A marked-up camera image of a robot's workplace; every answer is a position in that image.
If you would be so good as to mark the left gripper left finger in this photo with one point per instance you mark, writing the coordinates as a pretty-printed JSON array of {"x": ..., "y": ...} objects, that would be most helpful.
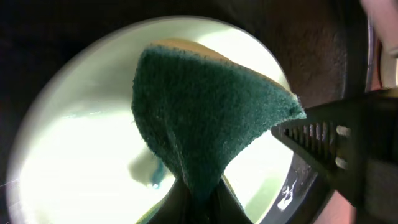
[{"x": 179, "y": 207}]

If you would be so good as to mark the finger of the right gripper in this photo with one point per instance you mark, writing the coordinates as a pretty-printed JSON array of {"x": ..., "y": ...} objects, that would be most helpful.
[{"x": 352, "y": 143}]

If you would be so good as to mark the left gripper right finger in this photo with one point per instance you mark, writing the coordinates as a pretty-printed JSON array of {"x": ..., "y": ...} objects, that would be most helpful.
[{"x": 225, "y": 209}]

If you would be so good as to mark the yellow green sponge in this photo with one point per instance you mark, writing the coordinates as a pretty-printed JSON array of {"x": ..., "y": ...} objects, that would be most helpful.
[{"x": 197, "y": 110}]

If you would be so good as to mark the white plate with stain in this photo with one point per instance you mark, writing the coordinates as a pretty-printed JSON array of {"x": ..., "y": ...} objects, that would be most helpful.
[{"x": 78, "y": 156}]

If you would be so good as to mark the black round tray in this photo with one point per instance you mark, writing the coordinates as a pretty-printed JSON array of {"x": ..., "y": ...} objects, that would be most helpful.
[{"x": 321, "y": 45}]

